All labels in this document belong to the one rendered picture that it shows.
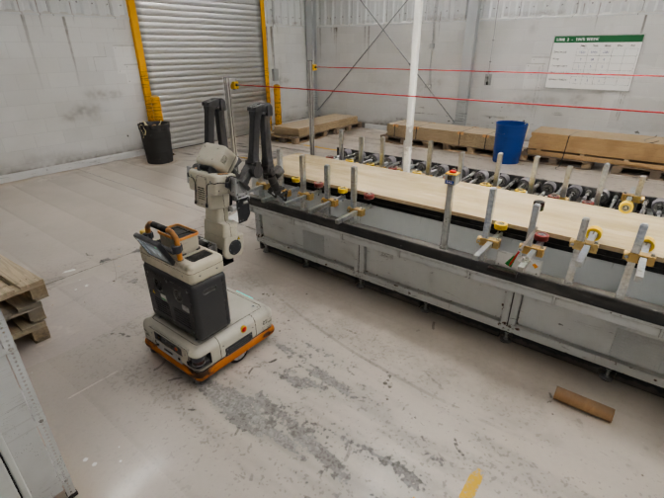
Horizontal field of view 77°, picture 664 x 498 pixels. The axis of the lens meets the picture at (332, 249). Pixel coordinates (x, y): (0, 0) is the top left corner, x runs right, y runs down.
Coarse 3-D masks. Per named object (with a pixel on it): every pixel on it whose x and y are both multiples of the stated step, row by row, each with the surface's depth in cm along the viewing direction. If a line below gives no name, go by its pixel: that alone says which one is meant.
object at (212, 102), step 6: (204, 102) 270; (210, 102) 268; (216, 102) 272; (204, 108) 271; (210, 108) 270; (210, 114) 272; (210, 120) 273; (210, 126) 274; (210, 132) 275; (210, 138) 276
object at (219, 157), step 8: (208, 144) 258; (216, 144) 256; (200, 152) 259; (208, 152) 255; (216, 152) 252; (224, 152) 252; (232, 152) 259; (200, 160) 257; (208, 160) 252; (216, 160) 250; (224, 160) 254; (232, 160) 259; (216, 168) 253; (224, 168) 255; (232, 168) 260
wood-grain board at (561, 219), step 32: (288, 160) 420; (320, 160) 420; (384, 192) 327; (416, 192) 326; (480, 192) 326; (512, 192) 325; (512, 224) 266; (544, 224) 265; (576, 224) 265; (608, 224) 265
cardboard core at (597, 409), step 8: (560, 392) 247; (568, 392) 246; (560, 400) 248; (568, 400) 245; (576, 400) 243; (584, 400) 241; (592, 400) 241; (584, 408) 240; (592, 408) 238; (600, 408) 236; (608, 408) 235; (600, 416) 236; (608, 416) 234
